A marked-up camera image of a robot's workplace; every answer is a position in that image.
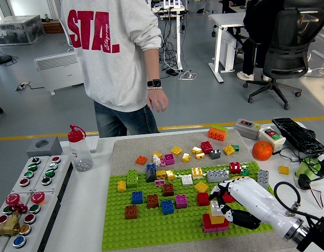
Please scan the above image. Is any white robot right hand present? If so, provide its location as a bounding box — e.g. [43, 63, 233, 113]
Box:
[208, 176, 302, 237]

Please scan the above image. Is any person's left hand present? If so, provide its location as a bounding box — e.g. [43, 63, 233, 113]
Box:
[146, 89, 169, 113]

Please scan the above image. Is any white square toy brick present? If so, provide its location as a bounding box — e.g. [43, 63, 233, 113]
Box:
[210, 201, 225, 217]

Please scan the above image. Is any orange long toy brick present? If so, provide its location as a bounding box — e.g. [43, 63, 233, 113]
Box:
[208, 127, 228, 142]

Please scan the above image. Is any lime green long toy brick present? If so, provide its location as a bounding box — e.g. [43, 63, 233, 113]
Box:
[212, 124, 229, 135]

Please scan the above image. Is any light grey tall toy brick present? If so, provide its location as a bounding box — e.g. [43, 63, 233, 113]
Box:
[257, 169, 270, 190]

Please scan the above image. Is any red and white toy brick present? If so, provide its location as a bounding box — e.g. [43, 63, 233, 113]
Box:
[229, 162, 242, 175]

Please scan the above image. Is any light grey long toy brick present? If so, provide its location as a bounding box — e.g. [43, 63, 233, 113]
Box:
[206, 169, 230, 184]

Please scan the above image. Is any large red toy brick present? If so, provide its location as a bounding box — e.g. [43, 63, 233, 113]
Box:
[202, 214, 230, 229]

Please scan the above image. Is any wide pink flat toy brick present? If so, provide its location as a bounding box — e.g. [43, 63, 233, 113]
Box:
[203, 227, 229, 234]

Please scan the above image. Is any yellow and white toy brick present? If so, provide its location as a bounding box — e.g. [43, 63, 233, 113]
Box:
[191, 167, 204, 180]

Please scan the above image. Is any white flat toy brick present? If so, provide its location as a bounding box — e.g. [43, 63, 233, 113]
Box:
[181, 174, 194, 187]

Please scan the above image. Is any dark grey sloped toy brick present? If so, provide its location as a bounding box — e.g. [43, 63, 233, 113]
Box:
[145, 167, 158, 183]

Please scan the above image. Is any lime green tall toy brick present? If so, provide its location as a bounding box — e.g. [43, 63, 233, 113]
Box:
[126, 169, 139, 189]

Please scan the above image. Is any green baseplate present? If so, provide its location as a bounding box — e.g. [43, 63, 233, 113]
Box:
[101, 161, 275, 251]

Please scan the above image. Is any brown toy brick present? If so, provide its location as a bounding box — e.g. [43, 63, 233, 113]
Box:
[125, 204, 138, 220]
[163, 183, 175, 197]
[147, 194, 159, 209]

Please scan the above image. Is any orange fruit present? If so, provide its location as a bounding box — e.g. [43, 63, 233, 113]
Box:
[252, 141, 274, 161]

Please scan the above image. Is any black power adapter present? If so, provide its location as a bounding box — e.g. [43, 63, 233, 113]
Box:
[297, 173, 314, 190]

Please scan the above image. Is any green tape roll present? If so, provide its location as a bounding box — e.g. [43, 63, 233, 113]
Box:
[295, 157, 322, 181]

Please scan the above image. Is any grey-brown mat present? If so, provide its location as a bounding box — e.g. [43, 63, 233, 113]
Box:
[109, 129, 302, 252]

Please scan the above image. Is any person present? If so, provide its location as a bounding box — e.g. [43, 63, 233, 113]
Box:
[59, 0, 169, 139]
[236, 0, 283, 81]

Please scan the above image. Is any white desk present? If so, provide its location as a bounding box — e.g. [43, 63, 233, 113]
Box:
[208, 12, 252, 84]
[151, 0, 188, 71]

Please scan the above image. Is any black keyboard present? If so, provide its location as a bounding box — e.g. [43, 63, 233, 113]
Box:
[271, 117, 324, 155]

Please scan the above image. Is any white computer tower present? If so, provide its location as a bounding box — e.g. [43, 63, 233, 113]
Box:
[220, 30, 236, 72]

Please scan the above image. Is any clear bottle red cap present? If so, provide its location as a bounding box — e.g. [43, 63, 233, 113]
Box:
[67, 124, 94, 172]

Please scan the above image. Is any white panel heater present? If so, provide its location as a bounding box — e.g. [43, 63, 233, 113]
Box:
[34, 51, 85, 96]

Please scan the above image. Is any grey block with hole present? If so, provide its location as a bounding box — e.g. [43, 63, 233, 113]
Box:
[26, 136, 63, 159]

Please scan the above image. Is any grey push-button box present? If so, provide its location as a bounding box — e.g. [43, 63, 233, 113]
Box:
[33, 154, 73, 203]
[0, 193, 32, 252]
[10, 155, 50, 194]
[3, 192, 61, 252]

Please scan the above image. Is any wooden box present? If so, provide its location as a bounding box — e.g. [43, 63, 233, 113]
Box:
[42, 20, 63, 34]

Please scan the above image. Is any grey floor socket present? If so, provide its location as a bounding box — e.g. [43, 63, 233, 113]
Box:
[15, 81, 31, 92]

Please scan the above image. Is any black office chair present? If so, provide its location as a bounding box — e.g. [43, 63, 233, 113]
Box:
[242, 7, 324, 110]

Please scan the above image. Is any clear storage crate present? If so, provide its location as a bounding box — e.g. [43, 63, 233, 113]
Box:
[0, 15, 46, 46]

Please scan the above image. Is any black fan base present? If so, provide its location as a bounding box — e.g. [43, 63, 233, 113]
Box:
[0, 43, 13, 66]

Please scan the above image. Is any brass valve red handwheel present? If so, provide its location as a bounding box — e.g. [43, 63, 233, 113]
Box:
[0, 204, 29, 237]

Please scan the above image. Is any white cable bundle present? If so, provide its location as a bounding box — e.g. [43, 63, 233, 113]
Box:
[177, 70, 198, 81]

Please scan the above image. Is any black cable bundle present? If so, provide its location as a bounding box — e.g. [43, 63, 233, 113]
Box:
[158, 10, 180, 70]

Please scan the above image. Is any red and white wire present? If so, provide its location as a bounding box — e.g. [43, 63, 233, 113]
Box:
[308, 186, 324, 210]

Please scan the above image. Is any white switch box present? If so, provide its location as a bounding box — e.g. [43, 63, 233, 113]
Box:
[258, 126, 287, 155]

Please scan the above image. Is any grey switch box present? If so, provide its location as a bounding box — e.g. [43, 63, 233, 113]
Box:
[233, 118, 263, 140]

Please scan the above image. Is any white flat wall switch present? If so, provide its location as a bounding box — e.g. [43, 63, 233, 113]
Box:
[84, 135, 100, 153]

